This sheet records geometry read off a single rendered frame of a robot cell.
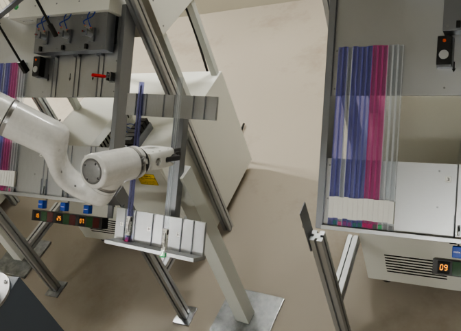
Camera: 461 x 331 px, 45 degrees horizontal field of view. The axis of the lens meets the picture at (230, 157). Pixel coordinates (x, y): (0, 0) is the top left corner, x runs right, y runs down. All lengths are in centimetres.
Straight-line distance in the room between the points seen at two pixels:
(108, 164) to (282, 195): 160
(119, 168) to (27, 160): 98
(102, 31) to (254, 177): 127
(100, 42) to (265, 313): 124
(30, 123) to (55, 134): 6
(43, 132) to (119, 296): 150
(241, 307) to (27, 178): 97
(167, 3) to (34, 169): 83
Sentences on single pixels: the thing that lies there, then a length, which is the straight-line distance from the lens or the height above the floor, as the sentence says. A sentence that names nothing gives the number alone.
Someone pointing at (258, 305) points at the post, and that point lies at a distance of 241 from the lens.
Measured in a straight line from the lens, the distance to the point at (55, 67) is 226.
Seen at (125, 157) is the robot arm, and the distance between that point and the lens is 138.
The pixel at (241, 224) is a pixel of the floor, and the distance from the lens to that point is 274.
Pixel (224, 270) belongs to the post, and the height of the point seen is 36.
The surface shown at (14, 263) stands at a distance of 322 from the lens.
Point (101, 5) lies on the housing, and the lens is 207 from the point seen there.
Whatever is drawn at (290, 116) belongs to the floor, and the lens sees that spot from 330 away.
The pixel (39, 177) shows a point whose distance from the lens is 225.
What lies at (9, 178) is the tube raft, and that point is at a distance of 235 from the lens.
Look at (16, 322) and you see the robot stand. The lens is 202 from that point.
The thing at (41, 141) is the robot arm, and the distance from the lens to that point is 135.
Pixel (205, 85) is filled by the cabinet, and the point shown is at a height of 62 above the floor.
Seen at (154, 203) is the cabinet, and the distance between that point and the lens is 245.
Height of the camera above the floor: 192
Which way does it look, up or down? 38 degrees down
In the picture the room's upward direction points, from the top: 20 degrees counter-clockwise
